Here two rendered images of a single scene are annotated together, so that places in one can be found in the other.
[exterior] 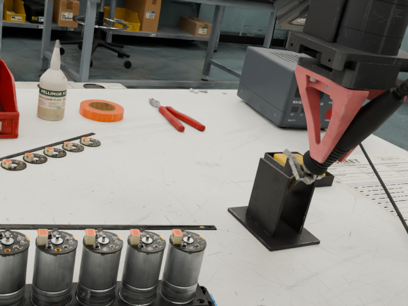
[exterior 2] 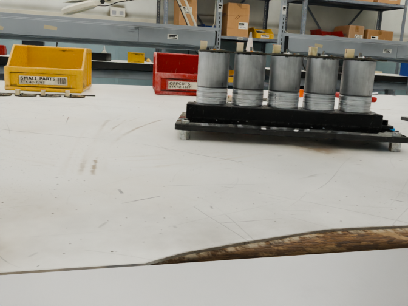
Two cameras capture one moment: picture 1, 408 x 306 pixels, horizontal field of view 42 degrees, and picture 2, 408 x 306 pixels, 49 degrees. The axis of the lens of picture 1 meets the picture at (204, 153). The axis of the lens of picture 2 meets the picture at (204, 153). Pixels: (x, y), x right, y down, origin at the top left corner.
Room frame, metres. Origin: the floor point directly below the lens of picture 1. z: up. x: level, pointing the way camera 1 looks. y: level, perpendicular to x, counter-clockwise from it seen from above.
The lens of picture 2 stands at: (-0.06, -0.04, 0.81)
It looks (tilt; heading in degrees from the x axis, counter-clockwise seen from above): 12 degrees down; 24
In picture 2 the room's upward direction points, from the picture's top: 3 degrees clockwise
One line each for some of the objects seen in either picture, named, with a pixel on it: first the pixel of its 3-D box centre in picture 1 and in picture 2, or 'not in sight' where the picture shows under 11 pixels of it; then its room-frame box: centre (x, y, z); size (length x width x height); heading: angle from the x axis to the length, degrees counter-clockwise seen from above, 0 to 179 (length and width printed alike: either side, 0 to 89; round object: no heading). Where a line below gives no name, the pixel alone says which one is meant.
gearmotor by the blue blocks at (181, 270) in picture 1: (181, 271); (356, 90); (0.31, 0.00, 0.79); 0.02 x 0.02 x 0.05
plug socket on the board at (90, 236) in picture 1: (91, 237); (277, 49); (0.28, 0.06, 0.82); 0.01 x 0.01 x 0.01; 23
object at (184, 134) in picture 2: not in sight; (283, 130); (0.27, 0.04, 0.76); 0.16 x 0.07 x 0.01; 113
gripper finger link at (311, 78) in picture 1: (343, 108); not in sight; (0.44, -0.11, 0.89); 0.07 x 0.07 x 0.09; 33
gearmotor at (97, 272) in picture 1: (98, 274); (284, 86); (0.29, 0.05, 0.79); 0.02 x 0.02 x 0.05
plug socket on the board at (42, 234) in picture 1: (44, 237); (241, 47); (0.27, 0.08, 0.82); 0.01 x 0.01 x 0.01; 23
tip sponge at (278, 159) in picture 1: (297, 168); not in sight; (0.63, -0.12, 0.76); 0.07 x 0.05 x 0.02; 34
